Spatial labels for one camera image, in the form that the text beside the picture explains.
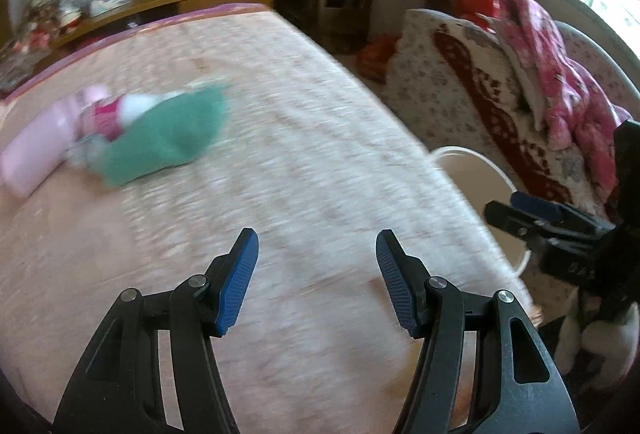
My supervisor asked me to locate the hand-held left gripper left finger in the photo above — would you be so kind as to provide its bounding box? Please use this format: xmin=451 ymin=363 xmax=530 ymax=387
xmin=52 ymin=228 xmax=260 ymax=434

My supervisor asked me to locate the pink white patterned sock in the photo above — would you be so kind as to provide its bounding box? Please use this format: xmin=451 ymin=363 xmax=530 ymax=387
xmin=80 ymin=92 xmax=161 ymax=140

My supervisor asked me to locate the patterned sofa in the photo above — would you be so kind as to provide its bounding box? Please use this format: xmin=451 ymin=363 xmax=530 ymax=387
xmin=387 ymin=8 xmax=640 ymax=220

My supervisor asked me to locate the pink quilted bedspread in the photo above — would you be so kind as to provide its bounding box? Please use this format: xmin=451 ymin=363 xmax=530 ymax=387
xmin=0 ymin=4 xmax=538 ymax=434

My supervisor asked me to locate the pink floral quilt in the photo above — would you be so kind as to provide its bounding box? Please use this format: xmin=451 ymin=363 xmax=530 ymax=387
xmin=495 ymin=0 xmax=633 ymax=190

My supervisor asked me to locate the white plastic bucket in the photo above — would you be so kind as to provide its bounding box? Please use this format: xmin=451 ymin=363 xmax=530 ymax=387
xmin=430 ymin=147 xmax=531 ymax=275

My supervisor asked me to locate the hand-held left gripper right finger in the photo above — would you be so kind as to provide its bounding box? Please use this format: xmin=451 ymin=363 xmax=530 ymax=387
xmin=375 ymin=229 xmax=581 ymax=434

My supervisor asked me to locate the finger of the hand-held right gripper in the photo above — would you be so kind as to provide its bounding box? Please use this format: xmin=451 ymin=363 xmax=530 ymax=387
xmin=484 ymin=200 xmax=551 ymax=240
xmin=510 ymin=191 xmax=616 ymax=235

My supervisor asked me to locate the green sock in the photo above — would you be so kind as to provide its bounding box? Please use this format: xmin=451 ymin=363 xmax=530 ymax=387
xmin=90 ymin=83 xmax=232 ymax=187

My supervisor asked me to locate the red plastic bag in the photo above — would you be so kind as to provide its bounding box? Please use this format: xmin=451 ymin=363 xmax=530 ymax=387
xmin=356 ymin=33 xmax=401 ymax=80

